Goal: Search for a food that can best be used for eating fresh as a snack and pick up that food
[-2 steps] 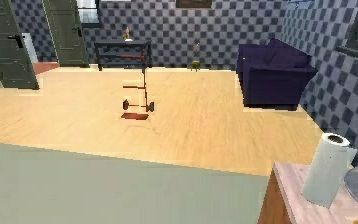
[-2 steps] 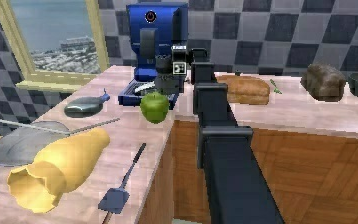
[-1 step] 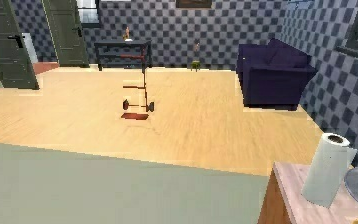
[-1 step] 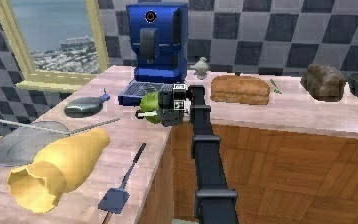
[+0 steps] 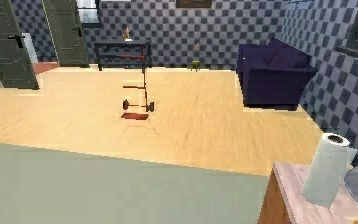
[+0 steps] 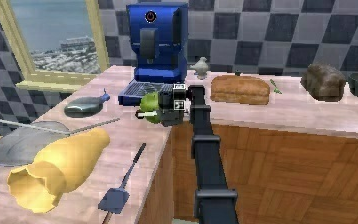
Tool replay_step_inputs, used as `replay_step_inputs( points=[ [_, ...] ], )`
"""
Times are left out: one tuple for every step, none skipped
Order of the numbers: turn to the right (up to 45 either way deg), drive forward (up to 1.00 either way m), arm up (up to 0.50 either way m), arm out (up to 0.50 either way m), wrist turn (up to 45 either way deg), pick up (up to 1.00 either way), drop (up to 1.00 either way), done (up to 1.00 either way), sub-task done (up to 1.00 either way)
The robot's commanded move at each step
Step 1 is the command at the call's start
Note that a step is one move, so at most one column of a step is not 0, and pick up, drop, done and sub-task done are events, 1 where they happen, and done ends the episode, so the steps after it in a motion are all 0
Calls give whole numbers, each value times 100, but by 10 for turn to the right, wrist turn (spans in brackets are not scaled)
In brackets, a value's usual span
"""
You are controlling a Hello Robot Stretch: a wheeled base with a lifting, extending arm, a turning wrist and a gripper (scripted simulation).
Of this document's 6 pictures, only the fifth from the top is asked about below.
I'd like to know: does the dark shelf table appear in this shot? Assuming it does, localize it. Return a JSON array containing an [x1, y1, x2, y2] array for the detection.
[[93, 39, 153, 72]]

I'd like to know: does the small orange statuette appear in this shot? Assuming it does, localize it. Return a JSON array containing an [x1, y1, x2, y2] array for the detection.
[[122, 26, 134, 43]]

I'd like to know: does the dark purple sofa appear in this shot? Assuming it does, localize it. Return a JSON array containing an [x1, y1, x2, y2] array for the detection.
[[235, 37, 319, 112]]

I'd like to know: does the dark green room door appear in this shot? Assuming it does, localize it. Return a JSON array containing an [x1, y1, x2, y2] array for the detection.
[[0, 0, 40, 91], [41, 0, 90, 68]]

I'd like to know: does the white paper towel roll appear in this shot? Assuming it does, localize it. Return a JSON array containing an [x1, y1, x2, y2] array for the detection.
[[300, 132, 358, 209]]

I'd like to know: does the dark framed wall picture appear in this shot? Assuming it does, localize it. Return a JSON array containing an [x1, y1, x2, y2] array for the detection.
[[175, 0, 213, 9]]

